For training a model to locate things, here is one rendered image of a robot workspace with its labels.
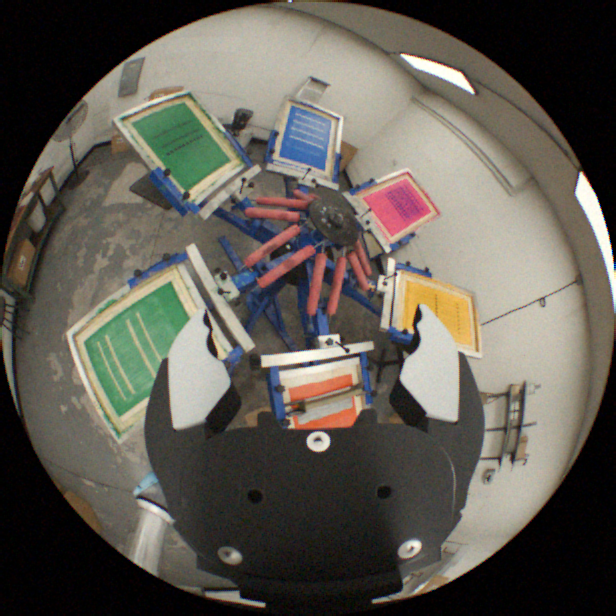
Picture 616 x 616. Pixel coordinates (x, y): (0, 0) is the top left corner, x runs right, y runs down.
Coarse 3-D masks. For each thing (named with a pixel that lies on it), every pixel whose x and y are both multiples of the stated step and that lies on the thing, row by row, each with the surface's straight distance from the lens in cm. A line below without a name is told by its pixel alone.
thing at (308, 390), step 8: (312, 384) 107; (320, 384) 109; (296, 392) 103; (304, 392) 105; (312, 392) 107; (320, 392) 109; (296, 400) 103; (296, 416) 105; (296, 424) 106; (304, 424) 108; (312, 424) 110; (320, 424) 113
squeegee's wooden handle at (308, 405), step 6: (348, 390) 113; (354, 390) 110; (360, 390) 113; (330, 396) 104; (336, 396) 103; (342, 396) 105; (348, 396) 107; (306, 402) 99; (312, 402) 97; (318, 402) 97; (324, 402) 99; (330, 402) 101; (300, 408) 99; (306, 408) 94; (312, 408) 96
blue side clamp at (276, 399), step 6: (270, 378) 92; (270, 384) 93; (276, 384) 94; (270, 390) 95; (270, 396) 97; (276, 396) 94; (282, 396) 95; (270, 402) 99; (276, 402) 94; (282, 402) 95; (276, 408) 94; (282, 408) 96; (276, 414) 95; (282, 414) 96
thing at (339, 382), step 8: (344, 376) 118; (328, 384) 112; (336, 384) 115; (344, 384) 119; (352, 384) 123; (328, 392) 112; (352, 400) 123; (352, 408) 124; (328, 416) 114; (336, 416) 118; (344, 416) 121; (352, 416) 125
